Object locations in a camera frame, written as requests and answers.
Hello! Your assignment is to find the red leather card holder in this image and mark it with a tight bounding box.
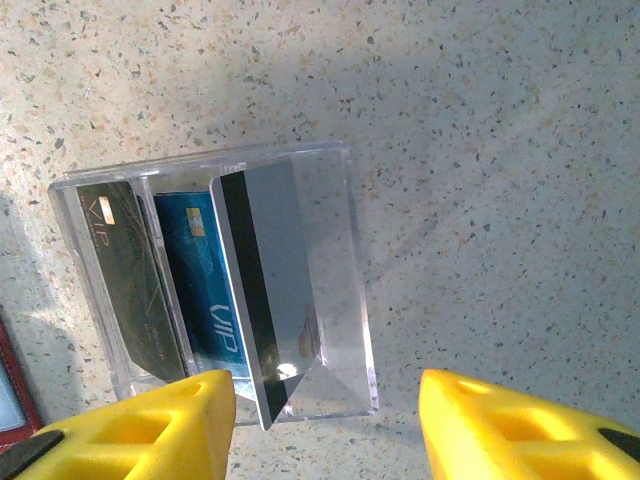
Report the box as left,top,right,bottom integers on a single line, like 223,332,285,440
0,302,46,441

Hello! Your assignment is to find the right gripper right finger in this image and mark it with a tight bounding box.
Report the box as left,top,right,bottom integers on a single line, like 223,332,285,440
418,368,640,480

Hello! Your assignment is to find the clear acrylic card stand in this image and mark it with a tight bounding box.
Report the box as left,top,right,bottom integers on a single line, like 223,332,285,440
47,139,381,432

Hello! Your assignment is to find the black VIP credit card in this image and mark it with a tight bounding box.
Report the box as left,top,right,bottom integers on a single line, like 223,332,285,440
74,179,194,384

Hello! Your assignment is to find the grey magnetic stripe card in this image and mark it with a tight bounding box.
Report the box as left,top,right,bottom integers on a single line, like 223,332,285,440
208,157,324,432

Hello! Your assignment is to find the blue VIP credit card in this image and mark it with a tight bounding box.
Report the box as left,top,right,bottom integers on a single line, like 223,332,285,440
151,188,256,401

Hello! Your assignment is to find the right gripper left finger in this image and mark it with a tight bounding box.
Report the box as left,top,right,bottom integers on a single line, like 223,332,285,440
0,368,236,480

